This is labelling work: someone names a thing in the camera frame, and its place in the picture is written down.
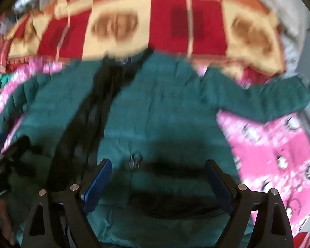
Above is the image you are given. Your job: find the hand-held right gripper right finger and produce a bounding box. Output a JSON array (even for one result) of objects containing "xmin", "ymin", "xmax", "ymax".
[{"xmin": 204, "ymin": 159, "xmax": 295, "ymax": 248}]

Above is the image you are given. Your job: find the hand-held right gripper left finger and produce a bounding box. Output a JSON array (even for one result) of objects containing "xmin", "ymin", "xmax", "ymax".
[{"xmin": 21, "ymin": 159, "xmax": 113, "ymax": 248}]

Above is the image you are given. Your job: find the pink penguin print blanket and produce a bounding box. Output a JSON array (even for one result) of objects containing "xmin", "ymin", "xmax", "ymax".
[{"xmin": 0, "ymin": 57, "xmax": 310, "ymax": 243}]

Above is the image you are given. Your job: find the person's left hand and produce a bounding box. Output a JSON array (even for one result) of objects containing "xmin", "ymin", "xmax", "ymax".
[{"xmin": 0, "ymin": 199, "xmax": 14, "ymax": 244}]

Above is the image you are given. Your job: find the green puffer jacket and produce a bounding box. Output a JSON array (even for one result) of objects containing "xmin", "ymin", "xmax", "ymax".
[{"xmin": 0, "ymin": 49, "xmax": 310, "ymax": 248}]

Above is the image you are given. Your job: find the red orange checkered blanket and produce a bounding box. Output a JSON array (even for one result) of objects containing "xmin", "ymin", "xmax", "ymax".
[{"xmin": 0, "ymin": 0, "xmax": 287, "ymax": 76}]

